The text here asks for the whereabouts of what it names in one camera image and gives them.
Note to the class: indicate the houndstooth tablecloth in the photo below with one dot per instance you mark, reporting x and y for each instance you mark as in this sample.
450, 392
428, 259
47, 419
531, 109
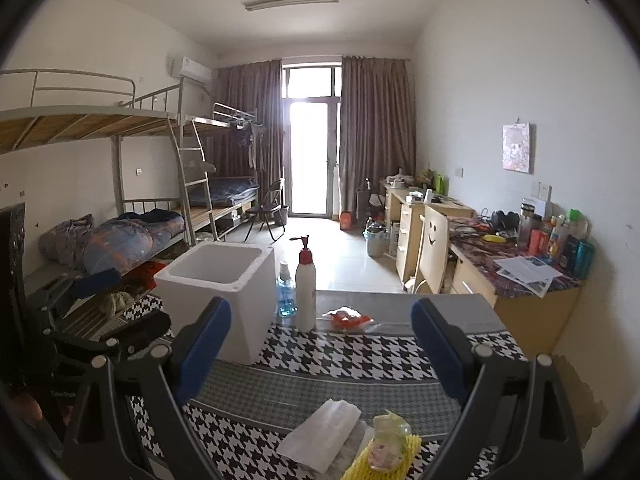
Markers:
350, 360

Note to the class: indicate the wooden chair with smiley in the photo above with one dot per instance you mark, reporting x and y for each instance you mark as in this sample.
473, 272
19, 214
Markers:
432, 245

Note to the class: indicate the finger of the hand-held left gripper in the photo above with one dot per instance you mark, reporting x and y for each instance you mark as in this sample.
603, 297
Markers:
95, 282
145, 327

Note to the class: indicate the printed paper sheets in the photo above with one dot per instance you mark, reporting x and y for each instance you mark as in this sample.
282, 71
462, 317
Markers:
527, 272

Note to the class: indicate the glass balcony door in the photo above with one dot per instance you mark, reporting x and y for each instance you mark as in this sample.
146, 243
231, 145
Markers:
310, 160

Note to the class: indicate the green bottle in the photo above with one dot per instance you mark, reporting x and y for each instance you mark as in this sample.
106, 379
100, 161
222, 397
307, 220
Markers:
438, 182

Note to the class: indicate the metal bunk bed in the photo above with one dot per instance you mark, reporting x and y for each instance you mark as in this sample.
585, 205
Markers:
225, 120
75, 125

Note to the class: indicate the orange bag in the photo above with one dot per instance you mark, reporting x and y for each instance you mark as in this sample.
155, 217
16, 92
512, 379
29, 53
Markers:
150, 272

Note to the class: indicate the dark blue blanket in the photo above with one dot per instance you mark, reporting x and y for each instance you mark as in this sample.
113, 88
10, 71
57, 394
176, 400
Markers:
227, 190

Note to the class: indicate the brown curtain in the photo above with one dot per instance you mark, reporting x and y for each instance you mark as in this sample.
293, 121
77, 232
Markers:
250, 125
377, 130

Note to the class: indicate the orange container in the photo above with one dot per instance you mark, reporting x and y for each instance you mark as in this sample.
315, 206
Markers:
346, 220

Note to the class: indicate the dark bag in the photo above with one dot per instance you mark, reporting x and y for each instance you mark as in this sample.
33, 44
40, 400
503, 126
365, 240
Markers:
370, 202

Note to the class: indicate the white foam box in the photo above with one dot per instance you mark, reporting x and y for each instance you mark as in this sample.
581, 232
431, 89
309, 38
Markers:
250, 310

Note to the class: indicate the black folding chair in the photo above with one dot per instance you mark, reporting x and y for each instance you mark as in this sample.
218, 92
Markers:
272, 195

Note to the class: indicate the black headphones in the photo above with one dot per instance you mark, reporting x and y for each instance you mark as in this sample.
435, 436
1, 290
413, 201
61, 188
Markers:
506, 221

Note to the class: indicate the blue mouthwash bottle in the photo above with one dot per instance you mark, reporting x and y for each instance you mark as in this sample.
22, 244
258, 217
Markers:
286, 300

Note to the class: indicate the dark hanging clothes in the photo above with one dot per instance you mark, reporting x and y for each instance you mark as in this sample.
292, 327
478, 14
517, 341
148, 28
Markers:
248, 145

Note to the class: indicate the red snack packet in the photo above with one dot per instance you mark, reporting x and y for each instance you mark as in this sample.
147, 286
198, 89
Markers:
347, 317

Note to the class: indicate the white wall switch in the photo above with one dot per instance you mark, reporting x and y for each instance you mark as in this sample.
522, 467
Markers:
541, 192

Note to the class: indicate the blue orange plaid quilt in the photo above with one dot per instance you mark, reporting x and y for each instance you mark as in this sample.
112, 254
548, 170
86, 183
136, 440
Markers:
115, 242

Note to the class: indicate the row of toiletry bottles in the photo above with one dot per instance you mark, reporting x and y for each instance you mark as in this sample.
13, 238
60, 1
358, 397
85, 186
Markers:
565, 245

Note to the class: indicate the yellow foam net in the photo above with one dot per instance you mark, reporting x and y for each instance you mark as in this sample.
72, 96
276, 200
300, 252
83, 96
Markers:
400, 452

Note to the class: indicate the wall poster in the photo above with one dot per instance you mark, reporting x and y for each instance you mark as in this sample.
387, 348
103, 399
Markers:
518, 147

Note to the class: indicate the white air conditioner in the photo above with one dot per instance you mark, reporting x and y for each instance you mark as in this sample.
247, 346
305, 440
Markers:
191, 69

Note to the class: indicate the white pump bottle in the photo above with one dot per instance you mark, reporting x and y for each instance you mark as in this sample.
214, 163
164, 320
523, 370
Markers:
305, 300

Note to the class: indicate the ceiling tube light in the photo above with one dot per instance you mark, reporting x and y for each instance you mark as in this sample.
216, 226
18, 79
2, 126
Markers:
292, 1

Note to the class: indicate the wooden desk with drawers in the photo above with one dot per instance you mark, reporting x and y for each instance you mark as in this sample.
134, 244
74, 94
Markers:
407, 225

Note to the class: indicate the wooden desk with patterned cover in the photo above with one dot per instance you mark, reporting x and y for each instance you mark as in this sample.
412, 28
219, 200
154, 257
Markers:
525, 315

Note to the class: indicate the yellow item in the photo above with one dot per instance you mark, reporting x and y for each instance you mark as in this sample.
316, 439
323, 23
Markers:
492, 238

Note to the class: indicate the clear plastic bag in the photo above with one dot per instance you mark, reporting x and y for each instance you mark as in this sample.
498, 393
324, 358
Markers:
392, 427

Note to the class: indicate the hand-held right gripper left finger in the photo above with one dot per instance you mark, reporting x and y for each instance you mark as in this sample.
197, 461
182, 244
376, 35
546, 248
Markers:
205, 345

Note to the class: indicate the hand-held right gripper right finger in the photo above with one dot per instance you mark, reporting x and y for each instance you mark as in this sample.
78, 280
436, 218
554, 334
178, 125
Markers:
440, 350

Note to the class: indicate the white bucket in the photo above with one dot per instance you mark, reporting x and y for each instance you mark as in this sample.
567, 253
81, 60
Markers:
375, 242

